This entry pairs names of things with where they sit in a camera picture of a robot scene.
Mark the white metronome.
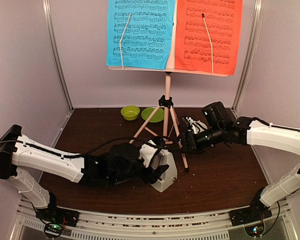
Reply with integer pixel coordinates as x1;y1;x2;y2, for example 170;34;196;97
150;149;178;193

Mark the pink music stand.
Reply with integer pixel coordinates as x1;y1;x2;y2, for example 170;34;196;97
106;0;237;174

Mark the red paper sheet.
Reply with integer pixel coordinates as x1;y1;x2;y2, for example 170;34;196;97
174;0;243;76

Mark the blue paper sheet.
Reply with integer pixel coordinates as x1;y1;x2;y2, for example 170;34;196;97
106;0;176;70

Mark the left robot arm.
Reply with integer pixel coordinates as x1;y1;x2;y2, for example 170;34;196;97
0;124;177;232

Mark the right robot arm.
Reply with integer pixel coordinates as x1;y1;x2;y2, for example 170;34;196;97
179;101;300;226

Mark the green plate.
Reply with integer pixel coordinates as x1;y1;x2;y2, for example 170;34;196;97
140;106;165;124

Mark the lime green bowl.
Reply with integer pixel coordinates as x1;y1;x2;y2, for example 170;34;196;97
120;105;140;121

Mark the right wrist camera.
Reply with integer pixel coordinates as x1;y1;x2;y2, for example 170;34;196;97
181;116;208;135

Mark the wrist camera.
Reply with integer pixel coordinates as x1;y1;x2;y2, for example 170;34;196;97
139;136;165;170
181;116;208;135

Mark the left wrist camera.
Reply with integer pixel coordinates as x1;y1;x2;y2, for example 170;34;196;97
139;136;165;170

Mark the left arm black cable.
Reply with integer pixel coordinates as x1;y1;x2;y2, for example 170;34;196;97
0;137;183;156

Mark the right aluminium post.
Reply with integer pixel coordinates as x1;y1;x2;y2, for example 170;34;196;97
232;0;264;115

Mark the aluminium post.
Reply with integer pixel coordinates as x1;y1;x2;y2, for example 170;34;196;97
232;0;264;115
42;0;74;112

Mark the left aluminium post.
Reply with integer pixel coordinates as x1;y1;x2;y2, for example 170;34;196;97
42;0;74;112

